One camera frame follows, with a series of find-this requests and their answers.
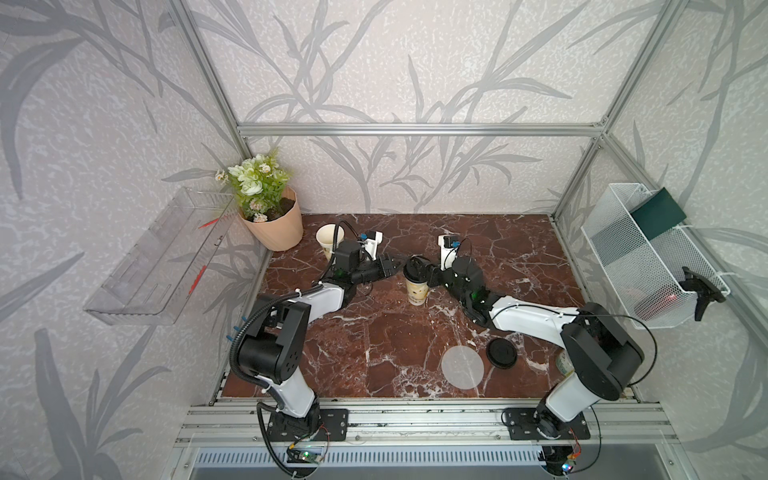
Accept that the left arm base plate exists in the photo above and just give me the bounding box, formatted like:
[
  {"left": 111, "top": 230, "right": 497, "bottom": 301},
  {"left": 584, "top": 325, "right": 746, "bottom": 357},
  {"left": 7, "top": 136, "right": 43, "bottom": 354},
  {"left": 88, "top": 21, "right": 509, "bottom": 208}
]
[{"left": 267, "top": 408, "right": 349, "bottom": 442}]

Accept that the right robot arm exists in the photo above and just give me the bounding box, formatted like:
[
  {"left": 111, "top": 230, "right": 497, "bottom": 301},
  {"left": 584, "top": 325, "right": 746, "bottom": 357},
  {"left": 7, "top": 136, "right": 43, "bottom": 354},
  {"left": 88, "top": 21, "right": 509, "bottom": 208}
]
[{"left": 426, "top": 257, "right": 645, "bottom": 427}]

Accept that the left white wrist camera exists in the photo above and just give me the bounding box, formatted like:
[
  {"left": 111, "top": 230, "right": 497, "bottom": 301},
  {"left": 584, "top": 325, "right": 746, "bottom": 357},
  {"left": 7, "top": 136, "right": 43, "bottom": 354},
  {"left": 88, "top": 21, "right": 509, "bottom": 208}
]
[{"left": 360, "top": 230, "right": 383, "bottom": 261}]

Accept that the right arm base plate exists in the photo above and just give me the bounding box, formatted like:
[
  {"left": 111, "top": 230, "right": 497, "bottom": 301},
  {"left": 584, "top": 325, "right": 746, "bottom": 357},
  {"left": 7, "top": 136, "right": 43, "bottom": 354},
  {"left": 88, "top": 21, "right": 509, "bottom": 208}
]
[{"left": 501, "top": 407, "right": 591, "bottom": 441}]

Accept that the dark green card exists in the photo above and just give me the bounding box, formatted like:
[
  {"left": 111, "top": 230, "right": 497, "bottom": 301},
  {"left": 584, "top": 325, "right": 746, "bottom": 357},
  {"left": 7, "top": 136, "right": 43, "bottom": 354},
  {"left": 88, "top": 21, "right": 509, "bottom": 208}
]
[{"left": 630, "top": 188, "right": 687, "bottom": 241}]

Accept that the round leak-proof paper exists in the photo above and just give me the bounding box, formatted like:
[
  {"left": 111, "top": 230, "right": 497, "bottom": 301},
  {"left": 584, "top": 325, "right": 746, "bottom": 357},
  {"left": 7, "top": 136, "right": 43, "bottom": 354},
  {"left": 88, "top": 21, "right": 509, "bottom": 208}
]
[{"left": 440, "top": 346, "right": 484, "bottom": 390}]

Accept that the clear acrylic wall shelf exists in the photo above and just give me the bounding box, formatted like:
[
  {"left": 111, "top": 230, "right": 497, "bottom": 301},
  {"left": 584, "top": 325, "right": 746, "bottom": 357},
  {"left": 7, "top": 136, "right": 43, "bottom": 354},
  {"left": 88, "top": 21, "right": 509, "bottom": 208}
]
[{"left": 84, "top": 187, "right": 239, "bottom": 326}]

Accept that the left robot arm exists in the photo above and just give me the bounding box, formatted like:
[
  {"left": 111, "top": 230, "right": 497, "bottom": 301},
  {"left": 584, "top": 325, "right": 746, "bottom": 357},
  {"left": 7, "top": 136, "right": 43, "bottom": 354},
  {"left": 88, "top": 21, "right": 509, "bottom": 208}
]
[{"left": 228, "top": 240, "right": 405, "bottom": 419}]

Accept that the white mesh wall basket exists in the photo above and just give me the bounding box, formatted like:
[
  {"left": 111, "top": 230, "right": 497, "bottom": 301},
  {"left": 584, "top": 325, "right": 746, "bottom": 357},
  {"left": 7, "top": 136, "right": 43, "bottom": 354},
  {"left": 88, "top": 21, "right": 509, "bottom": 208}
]
[{"left": 582, "top": 183, "right": 731, "bottom": 329}]

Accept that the black cup lid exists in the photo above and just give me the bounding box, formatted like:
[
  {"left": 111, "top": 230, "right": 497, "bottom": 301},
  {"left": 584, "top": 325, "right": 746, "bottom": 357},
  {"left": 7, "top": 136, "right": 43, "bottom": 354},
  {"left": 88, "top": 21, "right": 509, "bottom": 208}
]
[
  {"left": 403, "top": 255, "right": 432, "bottom": 284},
  {"left": 485, "top": 338, "right": 518, "bottom": 370}
]

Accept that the milk tea paper cup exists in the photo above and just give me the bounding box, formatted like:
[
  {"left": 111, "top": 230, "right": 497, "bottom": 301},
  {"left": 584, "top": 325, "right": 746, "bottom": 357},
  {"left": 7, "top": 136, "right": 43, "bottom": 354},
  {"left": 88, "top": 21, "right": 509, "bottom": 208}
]
[{"left": 405, "top": 278, "right": 430, "bottom": 306}]

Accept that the aluminium front rail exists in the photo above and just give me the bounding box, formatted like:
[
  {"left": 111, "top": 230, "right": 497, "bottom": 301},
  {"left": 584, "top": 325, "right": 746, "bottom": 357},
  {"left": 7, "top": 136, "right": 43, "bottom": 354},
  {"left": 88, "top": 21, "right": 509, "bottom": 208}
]
[{"left": 174, "top": 398, "right": 680, "bottom": 447}]

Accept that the potted white flower plant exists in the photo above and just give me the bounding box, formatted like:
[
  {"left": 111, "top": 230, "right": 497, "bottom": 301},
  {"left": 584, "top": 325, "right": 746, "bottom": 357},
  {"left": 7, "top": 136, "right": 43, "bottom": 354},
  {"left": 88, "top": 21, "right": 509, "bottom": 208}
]
[{"left": 214, "top": 148, "right": 303, "bottom": 252}]

